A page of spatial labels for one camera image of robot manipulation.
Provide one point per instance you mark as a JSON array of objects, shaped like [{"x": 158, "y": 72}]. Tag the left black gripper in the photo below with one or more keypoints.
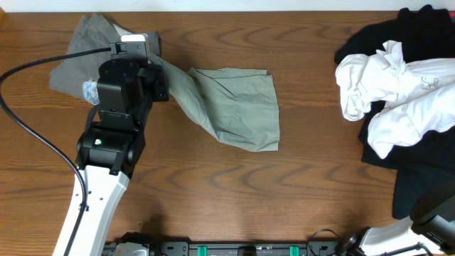
[{"x": 155, "y": 78}]

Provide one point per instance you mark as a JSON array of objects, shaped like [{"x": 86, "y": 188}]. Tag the khaki green shorts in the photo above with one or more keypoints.
[{"x": 238, "y": 107}]

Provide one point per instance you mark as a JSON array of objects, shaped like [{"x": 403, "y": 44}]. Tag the white t-shirt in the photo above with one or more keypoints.
[{"x": 418, "y": 96}]

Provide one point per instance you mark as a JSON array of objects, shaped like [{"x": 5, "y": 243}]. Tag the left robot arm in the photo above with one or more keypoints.
[{"x": 108, "y": 151}]

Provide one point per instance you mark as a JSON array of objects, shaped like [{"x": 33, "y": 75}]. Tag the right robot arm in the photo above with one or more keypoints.
[{"x": 428, "y": 229}]

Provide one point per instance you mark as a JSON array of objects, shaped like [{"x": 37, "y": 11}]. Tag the folded dark grey shorts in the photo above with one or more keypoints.
[{"x": 78, "y": 77}]

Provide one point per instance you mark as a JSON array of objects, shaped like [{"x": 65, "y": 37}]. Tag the black garment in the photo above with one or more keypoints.
[{"x": 426, "y": 33}]

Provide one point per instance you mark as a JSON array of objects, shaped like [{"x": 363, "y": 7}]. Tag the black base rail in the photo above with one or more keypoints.
[{"x": 136, "y": 244}]

